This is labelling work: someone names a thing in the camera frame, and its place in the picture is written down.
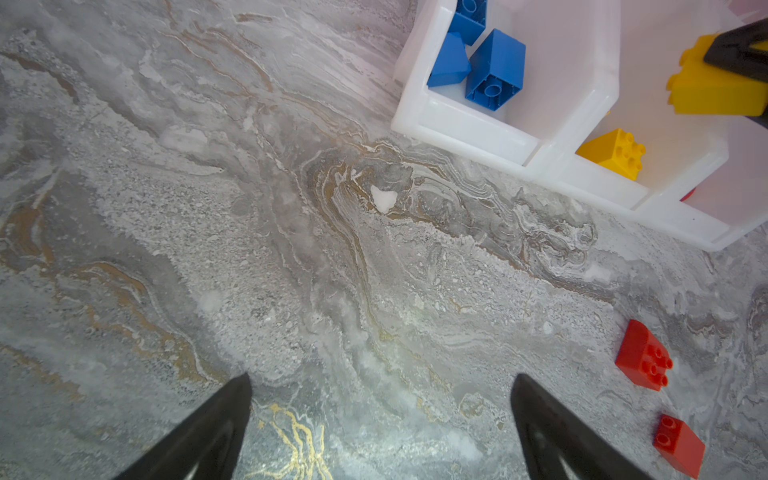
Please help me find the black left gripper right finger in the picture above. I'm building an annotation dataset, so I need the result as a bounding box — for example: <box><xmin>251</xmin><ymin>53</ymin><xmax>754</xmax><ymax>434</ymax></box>
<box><xmin>511</xmin><ymin>373</ymin><xmax>649</xmax><ymax>479</ymax></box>

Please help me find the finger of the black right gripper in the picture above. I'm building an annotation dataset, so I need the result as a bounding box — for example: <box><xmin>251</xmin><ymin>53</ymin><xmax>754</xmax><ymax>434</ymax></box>
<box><xmin>704</xmin><ymin>18</ymin><xmax>767</xmax><ymax>83</ymax></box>

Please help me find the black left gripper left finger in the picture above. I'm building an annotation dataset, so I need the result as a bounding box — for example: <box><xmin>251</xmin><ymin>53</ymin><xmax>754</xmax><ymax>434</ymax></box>
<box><xmin>117</xmin><ymin>373</ymin><xmax>252</xmax><ymax>479</ymax></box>

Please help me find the yellow lego with swirl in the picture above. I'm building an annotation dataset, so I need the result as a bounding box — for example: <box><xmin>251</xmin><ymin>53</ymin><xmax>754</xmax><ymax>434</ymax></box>
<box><xmin>666</xmin><ymin>34</ymin><xmax>767</xmax><ymax>117</ymax></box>

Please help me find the red square lego brick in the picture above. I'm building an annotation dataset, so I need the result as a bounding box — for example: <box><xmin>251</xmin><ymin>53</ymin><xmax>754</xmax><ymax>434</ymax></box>
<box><xmin>615</xmin><ymin>319</ymin><xmax>674</xmax><ymax>391</ymax></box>

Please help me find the yellow square lego brick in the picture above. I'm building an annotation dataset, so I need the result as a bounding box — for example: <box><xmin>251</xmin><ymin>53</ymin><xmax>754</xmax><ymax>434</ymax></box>
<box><xmin>576</xmin><ymin>129</ymin><xmax>647</xmax><ymax>181</ymax></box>

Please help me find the red curved lego brick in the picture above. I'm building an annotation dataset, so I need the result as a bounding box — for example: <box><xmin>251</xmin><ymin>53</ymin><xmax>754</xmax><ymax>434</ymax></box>
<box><xmin>680</xmin><ymin>188</ymin><xmax>696</xmax><ymax>202</ymax></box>

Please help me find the blue square lego brick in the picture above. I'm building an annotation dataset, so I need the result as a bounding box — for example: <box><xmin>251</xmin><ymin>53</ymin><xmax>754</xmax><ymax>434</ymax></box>
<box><xmin>465</xmin><ymin>29</ymin><xmax>527</xmax><ymax>111</ymax></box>

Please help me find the white middle plastic bin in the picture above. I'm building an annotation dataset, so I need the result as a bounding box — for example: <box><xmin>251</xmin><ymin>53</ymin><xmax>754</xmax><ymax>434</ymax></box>
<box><xmin>550</xmin><ymin>1</ymin><xmax>740</xmax><ymax>211</ymax></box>

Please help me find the white plastic bin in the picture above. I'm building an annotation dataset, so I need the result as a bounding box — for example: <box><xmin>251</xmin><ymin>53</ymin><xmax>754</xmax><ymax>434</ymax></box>
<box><xmin>391</xmin><ymin>1</ymin><xmax>621</xmax><ymax>179</ymax></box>
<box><xmin>550</xmin><ymin>1</ymin><xmax>740</xmax><ymax>211</ymax></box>
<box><xmin>635</xmin><ymin>117</ymin><xmax>767</xmax><ymax>252</ymax></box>

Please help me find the white right plastic bin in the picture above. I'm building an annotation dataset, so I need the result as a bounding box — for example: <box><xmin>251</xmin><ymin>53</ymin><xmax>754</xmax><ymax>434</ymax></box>
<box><xmin>635</xmin><ymin>117</ymin><xmax>767</xmax><ymax>252</ymax></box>

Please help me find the white left plastic bin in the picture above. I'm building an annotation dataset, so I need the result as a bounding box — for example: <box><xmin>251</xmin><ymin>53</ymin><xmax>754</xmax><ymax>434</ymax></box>
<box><xmin>391</xmin><ymin>1</ymin><xmax>621</xmax><ymax>179</ymax></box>

